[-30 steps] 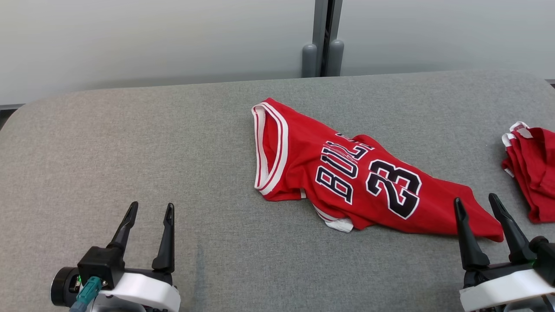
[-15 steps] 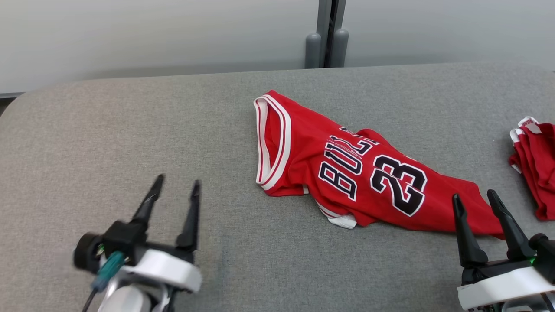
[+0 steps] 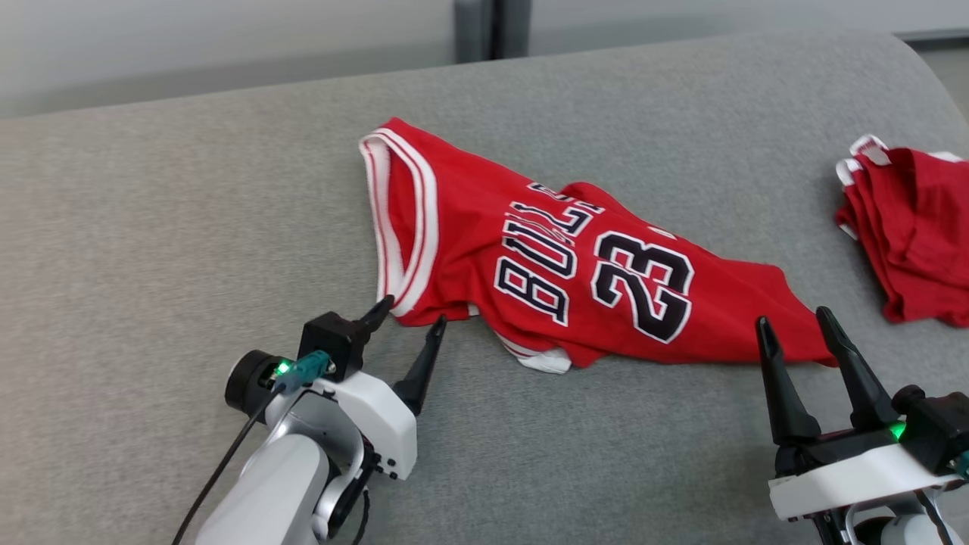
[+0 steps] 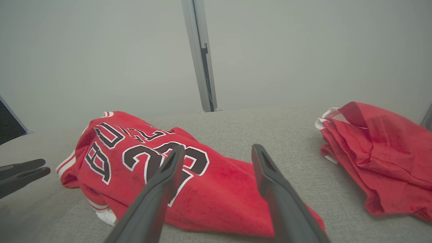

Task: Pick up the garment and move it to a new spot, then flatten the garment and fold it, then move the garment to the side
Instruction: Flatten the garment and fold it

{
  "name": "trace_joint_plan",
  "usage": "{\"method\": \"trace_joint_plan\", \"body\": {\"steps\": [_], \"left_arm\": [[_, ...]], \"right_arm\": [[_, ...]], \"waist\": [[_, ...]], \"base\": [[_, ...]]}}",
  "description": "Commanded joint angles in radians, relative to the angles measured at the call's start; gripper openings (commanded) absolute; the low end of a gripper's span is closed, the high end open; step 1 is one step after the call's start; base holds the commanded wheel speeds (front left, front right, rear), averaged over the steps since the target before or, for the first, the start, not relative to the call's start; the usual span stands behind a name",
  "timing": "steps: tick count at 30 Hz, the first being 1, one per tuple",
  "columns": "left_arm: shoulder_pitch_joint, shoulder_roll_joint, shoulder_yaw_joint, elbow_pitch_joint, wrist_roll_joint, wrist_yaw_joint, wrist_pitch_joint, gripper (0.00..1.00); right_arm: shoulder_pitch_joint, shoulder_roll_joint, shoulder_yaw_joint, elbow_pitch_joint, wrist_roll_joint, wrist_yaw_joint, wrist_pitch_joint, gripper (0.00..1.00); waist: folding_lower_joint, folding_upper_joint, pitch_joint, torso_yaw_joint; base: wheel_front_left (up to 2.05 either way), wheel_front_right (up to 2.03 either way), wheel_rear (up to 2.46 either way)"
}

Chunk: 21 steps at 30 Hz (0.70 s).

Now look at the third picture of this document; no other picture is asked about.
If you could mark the red Bulls 23 jersey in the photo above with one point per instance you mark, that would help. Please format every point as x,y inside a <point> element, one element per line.
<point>469,227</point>

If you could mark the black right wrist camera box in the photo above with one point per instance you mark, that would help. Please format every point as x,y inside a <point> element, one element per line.
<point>939,428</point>

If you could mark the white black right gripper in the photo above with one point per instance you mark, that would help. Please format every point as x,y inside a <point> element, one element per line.
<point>840,473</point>

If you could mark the red shorts white side stripe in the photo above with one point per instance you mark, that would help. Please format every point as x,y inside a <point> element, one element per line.
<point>916,227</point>

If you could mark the grey partition post round feet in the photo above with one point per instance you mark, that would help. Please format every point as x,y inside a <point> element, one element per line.
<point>492,26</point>

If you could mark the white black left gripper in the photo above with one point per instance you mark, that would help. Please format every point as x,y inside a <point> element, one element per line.
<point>378,424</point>

